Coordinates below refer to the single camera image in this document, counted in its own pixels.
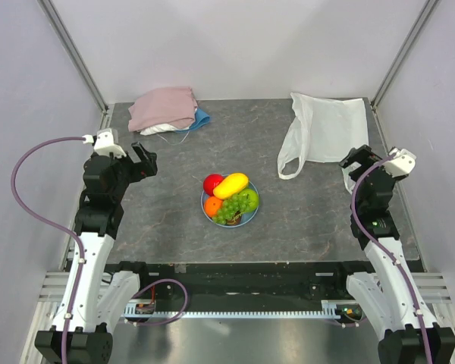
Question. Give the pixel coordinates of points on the blue plate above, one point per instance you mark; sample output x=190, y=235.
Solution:
x=247, y=217

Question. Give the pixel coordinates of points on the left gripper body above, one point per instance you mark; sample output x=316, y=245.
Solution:
x=128, y=171

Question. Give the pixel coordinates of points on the white plastic bag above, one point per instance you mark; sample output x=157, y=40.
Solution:
x=323, y=131

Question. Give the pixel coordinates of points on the red apple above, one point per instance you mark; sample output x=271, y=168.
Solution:
x=211, y=182

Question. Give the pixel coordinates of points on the orange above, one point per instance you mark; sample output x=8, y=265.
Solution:
x=212, y=205

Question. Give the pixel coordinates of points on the yellow mango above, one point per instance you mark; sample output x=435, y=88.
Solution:
x=232, y=184

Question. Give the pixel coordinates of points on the cable duct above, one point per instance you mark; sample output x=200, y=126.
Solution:
x=328, y=311

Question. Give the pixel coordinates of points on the green grapes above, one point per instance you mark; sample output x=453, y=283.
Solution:
x=230, y=213

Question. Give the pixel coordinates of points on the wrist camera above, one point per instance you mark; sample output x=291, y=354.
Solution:
x=106, y=144
x=401, y=164

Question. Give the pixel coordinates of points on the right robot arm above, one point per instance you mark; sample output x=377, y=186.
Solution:
x=407, y=330

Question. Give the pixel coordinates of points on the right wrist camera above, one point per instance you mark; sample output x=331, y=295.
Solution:
x=401, y=164

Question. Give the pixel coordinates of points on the white cloth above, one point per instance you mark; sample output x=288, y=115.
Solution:
x=162, y=128

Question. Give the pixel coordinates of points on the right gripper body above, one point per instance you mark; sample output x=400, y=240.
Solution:
x=368, y=158

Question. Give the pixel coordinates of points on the green apple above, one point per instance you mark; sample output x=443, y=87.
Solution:
x=249, y=200

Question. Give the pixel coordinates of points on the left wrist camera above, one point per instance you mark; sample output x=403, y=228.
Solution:
x=106, y=144

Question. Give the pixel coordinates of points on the pink cloth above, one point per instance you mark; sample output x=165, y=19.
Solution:
x=168, y=105

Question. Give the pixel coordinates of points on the blue cloth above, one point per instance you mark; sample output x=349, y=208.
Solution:
x=201, y=119

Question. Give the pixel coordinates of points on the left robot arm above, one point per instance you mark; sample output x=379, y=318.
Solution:
x=82, y=329

